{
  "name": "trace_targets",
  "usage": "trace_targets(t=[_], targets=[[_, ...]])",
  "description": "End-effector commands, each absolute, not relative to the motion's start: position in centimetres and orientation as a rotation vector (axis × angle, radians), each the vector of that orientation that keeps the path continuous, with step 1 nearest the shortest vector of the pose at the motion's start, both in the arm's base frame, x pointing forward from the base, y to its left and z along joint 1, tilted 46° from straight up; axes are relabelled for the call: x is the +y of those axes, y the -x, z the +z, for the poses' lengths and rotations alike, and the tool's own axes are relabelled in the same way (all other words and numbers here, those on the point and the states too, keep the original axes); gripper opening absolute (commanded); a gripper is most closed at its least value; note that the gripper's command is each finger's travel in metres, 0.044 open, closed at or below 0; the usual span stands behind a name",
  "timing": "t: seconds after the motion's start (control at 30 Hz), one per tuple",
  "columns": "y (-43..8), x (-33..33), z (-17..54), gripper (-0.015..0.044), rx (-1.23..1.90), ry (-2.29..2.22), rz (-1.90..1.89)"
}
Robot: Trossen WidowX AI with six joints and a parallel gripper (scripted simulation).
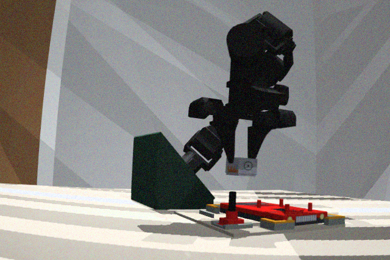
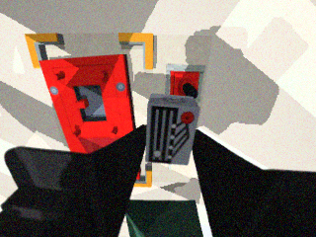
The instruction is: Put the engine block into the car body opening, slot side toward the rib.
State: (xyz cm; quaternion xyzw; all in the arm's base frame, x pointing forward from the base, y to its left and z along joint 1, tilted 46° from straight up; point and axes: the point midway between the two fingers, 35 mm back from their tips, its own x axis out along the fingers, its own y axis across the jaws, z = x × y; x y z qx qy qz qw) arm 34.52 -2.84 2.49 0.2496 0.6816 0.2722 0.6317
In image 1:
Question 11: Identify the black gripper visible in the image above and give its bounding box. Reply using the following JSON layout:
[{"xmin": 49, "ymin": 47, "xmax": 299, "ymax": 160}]
[{"xmin": 188, "ymin": 71, "xmax": 296, "ymax": 163}]

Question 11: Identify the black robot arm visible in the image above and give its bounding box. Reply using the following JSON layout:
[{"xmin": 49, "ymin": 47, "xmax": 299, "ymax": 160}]
[{"xmin": 182, "ymin": 12, "xmax": 296, "ymax": 173}]

